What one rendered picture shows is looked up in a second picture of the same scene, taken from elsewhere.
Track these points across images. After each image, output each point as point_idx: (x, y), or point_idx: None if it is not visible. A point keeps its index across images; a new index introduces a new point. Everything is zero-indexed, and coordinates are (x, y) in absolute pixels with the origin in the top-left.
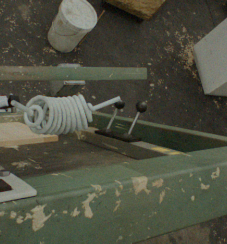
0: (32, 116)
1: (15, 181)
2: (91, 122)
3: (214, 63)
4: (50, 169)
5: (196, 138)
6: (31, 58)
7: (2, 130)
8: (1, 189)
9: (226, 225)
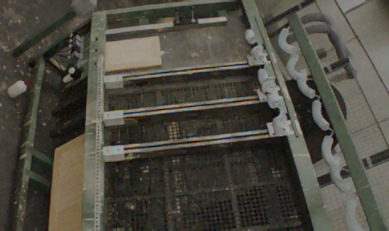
0: (105, 34)
1: (266, 54)
2: (119, 17)
3: None
4: (206, 49)
5: (200, 5)
6: None
7: (128, 50)
8: None
9: (92, 10)
